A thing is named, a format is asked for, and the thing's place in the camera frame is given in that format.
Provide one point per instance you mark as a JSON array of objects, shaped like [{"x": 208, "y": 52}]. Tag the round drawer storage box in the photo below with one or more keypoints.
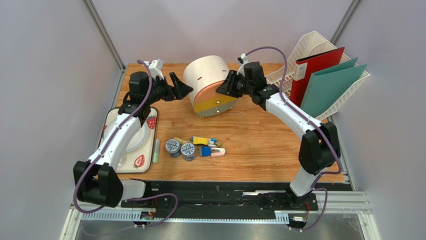
[{"x": 205, "y": 75}]

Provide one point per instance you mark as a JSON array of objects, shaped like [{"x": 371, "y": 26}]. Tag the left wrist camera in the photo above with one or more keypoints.
[{"x": 155, "y": 67}]

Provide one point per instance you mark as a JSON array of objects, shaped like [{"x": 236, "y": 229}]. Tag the blue patterned tape roll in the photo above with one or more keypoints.
[
  {"x": 173, "y": 148},
  {"x": 188, "y": 151}
]

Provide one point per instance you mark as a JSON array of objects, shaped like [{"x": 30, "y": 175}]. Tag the strawberry pattern tray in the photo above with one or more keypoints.
[{"x": 139, "y": 161}]

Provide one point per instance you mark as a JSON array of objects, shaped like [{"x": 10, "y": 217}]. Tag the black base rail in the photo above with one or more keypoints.
[{"x": 218, "y": 200}]

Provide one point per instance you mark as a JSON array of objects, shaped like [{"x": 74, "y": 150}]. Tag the light green pen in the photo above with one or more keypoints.
[{"x": 156, "y": 152}]

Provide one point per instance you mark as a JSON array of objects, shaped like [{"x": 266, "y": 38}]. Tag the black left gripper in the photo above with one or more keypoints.
[{"x": 179, "y": 90}]

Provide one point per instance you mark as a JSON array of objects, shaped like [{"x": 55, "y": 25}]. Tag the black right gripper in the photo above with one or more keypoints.
[{"x": 235, "y": 84}]

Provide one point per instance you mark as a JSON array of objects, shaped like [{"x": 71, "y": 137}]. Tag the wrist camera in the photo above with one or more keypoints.
[
  {"x": 155, "y": 67},
  {"x": 242, "y": 60}
]

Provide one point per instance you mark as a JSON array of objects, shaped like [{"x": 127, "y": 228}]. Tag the teal file folder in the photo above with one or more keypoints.
[{"x": 325, "y": 87}]

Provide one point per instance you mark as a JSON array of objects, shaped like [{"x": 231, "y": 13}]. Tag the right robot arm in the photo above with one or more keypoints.
[{"x": 319, "y": 142}]

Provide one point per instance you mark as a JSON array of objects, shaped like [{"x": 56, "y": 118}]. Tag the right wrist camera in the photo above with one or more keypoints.
[{"x": 242, "y": 60}]

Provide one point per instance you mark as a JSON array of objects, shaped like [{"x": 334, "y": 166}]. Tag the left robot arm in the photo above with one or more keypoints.
[{"x": 96, "y": 180}]

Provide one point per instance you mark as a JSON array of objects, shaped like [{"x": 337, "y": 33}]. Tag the cork stopper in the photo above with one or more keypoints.
[{"x": 219, "y": 144}]

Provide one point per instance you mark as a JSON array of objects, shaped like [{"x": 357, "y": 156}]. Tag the yellow bone-shaped eraser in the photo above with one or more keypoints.
[{"x": 203, "y": 141}]

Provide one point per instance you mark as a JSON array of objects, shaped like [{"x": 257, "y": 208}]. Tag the white plastic file rack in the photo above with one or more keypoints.
[{"x": 312, "y": 53}]

